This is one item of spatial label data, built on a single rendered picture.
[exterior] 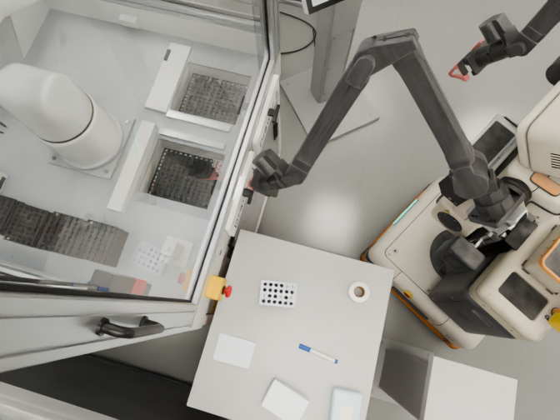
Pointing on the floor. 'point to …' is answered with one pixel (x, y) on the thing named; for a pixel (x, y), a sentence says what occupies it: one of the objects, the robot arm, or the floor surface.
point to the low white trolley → (293, 330)
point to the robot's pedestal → (440, 386)
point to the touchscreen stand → (329, 72)
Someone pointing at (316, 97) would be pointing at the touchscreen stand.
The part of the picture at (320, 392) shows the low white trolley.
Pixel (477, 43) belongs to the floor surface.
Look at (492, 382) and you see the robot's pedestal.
